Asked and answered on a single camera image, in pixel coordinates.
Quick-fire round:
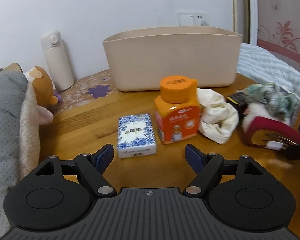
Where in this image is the small black box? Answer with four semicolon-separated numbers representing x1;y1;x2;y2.
226;91;248;115

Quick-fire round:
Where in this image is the cream white scrunchie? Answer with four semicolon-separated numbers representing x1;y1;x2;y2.
197;88;239;144

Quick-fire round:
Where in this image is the beige plastic storage bin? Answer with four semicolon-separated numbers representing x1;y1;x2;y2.
103;26;242;92

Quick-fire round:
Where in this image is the blue white tissue pack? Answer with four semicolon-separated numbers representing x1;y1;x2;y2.
117;113;157;159

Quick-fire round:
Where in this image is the orange cotton ball bottle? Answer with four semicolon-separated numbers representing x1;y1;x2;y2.
154;75;200;145

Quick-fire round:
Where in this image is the white thermos bottle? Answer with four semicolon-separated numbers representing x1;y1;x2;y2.
40;31;75;92

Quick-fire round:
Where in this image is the brown bear plush toy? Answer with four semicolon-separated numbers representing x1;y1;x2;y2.
24;66;58;108

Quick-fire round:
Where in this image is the grey turtle plush cushion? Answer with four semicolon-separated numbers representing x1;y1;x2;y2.
0;71;53;238

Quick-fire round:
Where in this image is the striped light blue blanket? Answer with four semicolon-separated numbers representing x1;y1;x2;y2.
237;43;300;99

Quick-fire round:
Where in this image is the floral table mat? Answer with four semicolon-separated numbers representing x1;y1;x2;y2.
50;70;117;115

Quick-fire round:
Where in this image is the purple pen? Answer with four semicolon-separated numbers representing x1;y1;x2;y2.
54;90;62;102

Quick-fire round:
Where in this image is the green plaid scrunchie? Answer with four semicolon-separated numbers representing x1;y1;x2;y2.
242;82;300;124

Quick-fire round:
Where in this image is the red stapler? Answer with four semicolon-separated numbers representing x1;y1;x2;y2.
243;116;300;151

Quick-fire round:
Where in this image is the white wall switch socket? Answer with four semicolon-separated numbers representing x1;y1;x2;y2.
176;11;210;26

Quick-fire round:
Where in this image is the white door frame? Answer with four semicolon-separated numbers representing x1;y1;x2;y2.
249;0;258;46

